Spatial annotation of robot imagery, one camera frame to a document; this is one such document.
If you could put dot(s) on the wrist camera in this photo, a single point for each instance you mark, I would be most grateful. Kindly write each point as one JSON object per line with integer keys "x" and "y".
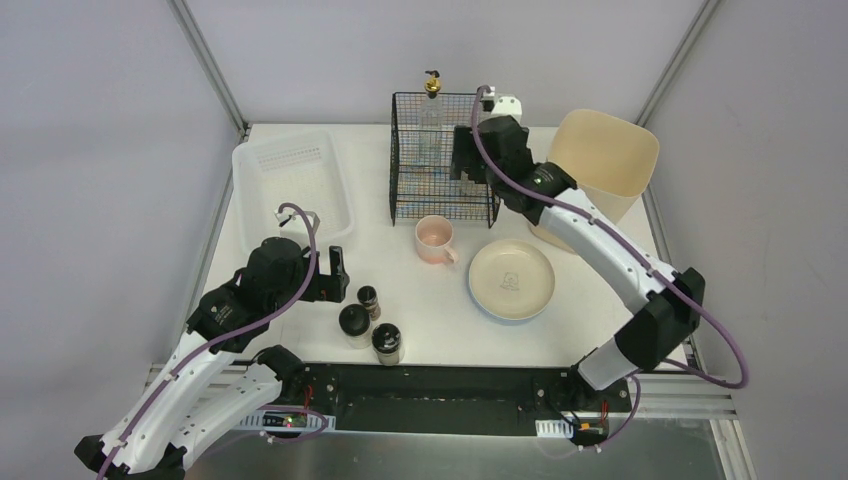
{"x": 296, "y": 227}
{"x": 501, "y": 105}

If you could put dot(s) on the glass bottle gold pourer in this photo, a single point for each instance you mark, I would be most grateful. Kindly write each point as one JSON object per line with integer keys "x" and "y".
{"x": 430, "y": 119}

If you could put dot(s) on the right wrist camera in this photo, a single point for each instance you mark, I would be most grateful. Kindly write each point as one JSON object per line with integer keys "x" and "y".
{"x": 501, "y": 105}

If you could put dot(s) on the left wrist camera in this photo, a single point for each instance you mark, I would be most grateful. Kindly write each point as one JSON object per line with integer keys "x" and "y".
{"x": 296, "y": 227}

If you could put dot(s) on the beige waste bin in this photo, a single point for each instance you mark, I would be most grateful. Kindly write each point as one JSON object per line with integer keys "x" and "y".
{"x": 611, "y": 159}

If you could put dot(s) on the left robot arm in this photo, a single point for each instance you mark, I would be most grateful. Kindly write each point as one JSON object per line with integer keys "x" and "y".
{"x": 170, "y": 428}

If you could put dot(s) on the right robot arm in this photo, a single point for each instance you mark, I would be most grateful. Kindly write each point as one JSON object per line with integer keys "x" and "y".
{"x": 662, "y": 300}

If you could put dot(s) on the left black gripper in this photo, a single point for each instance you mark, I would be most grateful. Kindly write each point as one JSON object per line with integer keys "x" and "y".
{"x": 329, "y": 281}

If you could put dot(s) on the white perforated plastic basket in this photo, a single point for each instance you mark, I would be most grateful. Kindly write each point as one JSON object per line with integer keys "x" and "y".
{"x": 302, "y": 168}

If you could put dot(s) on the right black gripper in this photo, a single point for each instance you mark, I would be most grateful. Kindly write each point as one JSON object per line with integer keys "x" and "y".
{"x": 465, "y": 157}

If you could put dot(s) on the black wire rack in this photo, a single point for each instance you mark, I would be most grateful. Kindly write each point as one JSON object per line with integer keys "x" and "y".
{"x": 417, "y": 189}

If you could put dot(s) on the spice jar black lid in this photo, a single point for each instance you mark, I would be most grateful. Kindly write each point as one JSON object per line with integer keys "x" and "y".
{"x": 356, "y": 325}
{"x": 387, "y": 343}

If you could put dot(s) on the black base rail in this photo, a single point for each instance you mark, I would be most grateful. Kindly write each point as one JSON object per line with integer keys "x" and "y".
{"x": 493, "y": 401}

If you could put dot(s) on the pink mug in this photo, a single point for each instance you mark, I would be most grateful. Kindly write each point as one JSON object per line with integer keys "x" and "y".
{"x": 434, "y": 235}

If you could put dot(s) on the cream plate with bear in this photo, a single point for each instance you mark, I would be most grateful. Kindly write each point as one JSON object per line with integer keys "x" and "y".
{"x": 511, "y": 280}

